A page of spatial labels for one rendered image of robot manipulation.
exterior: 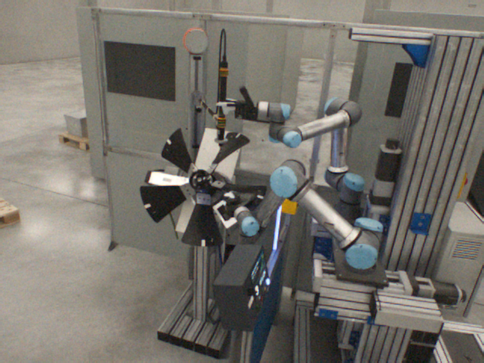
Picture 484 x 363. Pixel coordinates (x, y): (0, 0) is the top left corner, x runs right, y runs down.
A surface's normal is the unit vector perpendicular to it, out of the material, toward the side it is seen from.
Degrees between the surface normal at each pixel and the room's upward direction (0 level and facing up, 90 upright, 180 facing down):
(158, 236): 90
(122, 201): 90
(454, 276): 90
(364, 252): 94
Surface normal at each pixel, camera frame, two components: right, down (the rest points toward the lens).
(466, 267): -0.15, 0.39
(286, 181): -0.50, 0.25
